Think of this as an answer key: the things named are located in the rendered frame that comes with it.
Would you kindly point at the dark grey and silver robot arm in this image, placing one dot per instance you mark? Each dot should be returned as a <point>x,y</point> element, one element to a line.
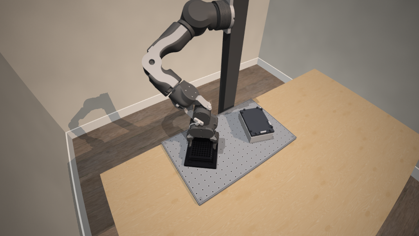
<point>196,17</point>

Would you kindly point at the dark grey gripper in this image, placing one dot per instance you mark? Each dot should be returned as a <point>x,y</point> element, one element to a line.
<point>204,131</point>

